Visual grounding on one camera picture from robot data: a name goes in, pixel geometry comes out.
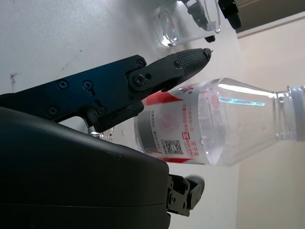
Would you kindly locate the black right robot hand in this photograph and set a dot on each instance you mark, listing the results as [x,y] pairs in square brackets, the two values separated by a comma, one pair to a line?
[71,181]

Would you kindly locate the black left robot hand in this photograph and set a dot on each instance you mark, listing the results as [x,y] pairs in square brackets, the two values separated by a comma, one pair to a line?
[231,12]

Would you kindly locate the clear water bottle white cap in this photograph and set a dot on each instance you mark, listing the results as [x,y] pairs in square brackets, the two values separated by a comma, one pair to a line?
[214,124]

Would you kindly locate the clear glass cup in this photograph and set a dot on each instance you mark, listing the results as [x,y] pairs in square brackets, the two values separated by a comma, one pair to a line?
[181,26]

